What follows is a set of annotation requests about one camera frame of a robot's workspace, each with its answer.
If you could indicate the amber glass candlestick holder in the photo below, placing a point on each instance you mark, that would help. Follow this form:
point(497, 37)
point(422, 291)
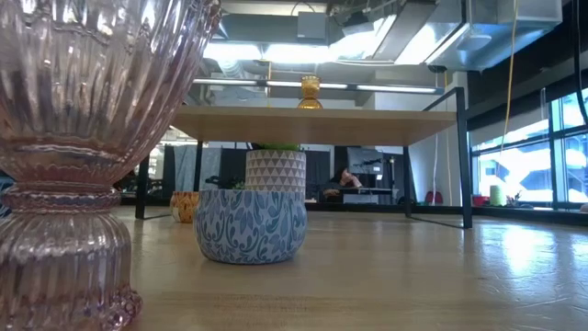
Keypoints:
point(310, 99)

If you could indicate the blue patterned candle tin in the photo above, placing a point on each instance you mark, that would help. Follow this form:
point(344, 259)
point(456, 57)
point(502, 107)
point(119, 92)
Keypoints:
point(250, 227)

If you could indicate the orange patterned candle tin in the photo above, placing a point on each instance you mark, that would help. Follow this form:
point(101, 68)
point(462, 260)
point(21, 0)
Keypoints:
point(183, 207)

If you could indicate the pink glass candlestick holder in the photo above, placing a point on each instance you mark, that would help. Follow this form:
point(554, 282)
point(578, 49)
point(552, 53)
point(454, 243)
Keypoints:
point(69, 115)

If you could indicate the succulent in triangle-patterned pot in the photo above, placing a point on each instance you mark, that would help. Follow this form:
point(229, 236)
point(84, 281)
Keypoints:
point(275, 170)

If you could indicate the wooden shelf with black legs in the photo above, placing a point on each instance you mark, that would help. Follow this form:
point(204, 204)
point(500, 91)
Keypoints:
point(312, 126)

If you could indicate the person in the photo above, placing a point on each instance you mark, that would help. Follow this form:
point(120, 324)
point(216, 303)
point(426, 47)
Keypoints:
point(342, 181)

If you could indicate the dark computer monitor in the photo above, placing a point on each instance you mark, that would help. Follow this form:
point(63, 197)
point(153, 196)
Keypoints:
point(363, 158)

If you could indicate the dark office desk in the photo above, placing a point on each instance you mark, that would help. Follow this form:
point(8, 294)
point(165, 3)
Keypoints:
point(363, 197)

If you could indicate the grey fabric partition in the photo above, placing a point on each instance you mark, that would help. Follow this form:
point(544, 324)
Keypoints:
point(209, 165)

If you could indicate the red rounded object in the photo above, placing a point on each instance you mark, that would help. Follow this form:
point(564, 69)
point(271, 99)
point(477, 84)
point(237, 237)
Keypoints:
point(434, 198)

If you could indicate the small red bowl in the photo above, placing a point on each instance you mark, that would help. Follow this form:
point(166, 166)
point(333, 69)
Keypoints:
point(480, 201)

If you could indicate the light green spool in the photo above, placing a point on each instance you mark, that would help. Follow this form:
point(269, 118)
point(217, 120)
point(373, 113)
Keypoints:
point(497, 195)

